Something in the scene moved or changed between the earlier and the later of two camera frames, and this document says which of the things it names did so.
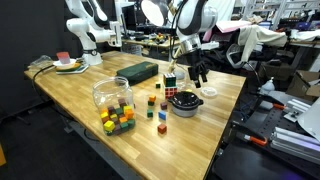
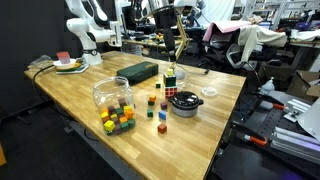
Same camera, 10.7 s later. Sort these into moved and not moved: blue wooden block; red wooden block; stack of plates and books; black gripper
Moved: black gripper
Not moved: stack of plates and books; blue wooden block; red wooden block
